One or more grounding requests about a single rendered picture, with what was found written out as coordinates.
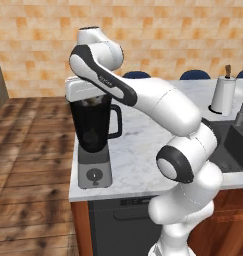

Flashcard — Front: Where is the grey metal tap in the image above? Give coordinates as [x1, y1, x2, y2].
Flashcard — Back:
[234, 84, 243, 127]

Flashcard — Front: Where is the white paper towel roll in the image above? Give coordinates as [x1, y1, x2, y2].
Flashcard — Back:
[210, 75, 237, 115]

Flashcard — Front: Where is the black blender with grey base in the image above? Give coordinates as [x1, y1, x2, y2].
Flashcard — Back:
[68, 94, 123, 191]

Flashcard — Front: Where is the dark sink basin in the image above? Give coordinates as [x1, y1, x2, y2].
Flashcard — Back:
[201, 118, 243, 174]

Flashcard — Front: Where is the dishwasher handle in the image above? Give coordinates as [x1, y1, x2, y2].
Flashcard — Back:
[112, 205, 155, 222]

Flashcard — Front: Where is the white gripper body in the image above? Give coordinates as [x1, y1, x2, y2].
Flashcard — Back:
[64, 75, 110, 103]

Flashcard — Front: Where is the brown wooden cupboard door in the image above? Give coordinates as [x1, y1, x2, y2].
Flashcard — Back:
[187, 188, 243, 256]

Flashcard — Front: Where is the dark grey dishwasher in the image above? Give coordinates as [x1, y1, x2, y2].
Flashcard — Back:
[87, 195, 165, 256]

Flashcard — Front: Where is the brown wooden counter side panel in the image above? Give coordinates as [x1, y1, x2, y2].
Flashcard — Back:
[70, 200, 94, 256]

